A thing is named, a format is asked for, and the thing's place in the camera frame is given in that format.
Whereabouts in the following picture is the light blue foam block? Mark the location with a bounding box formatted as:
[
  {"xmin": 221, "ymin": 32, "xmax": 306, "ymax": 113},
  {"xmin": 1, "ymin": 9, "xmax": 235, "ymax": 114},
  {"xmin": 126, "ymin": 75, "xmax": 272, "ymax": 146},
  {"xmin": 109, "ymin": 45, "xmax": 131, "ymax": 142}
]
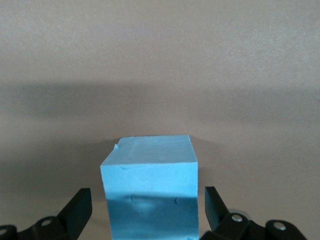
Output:
[{"xmin": 99, "ymin": 134, "xmax": 200, "ymax": 240}]

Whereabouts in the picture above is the brown table cover sheet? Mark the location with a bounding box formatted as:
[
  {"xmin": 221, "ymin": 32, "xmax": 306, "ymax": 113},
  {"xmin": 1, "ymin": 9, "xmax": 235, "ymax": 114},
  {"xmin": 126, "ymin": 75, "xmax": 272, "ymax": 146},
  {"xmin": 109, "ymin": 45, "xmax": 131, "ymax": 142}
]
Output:
[{"xmin": 0, "ymin": 0, "xmax": 320, "ymax": 240}]

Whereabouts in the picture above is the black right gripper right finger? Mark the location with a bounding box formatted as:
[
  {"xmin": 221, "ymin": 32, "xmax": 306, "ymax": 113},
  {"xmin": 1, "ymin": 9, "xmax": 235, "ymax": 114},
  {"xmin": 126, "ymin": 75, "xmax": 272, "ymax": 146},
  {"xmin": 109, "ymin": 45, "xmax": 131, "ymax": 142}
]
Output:
[{"xmin": 199, "ymin": 186, "xmax": 307, "ymax": 240}]

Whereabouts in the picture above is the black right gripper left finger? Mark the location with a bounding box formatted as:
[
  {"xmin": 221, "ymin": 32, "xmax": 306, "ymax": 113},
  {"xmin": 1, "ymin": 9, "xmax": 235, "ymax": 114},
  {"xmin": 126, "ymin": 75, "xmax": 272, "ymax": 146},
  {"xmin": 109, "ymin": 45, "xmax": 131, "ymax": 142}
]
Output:
[{"xmin": 0, "ymin": 187, "xmax": 94, "ymax": 240}]

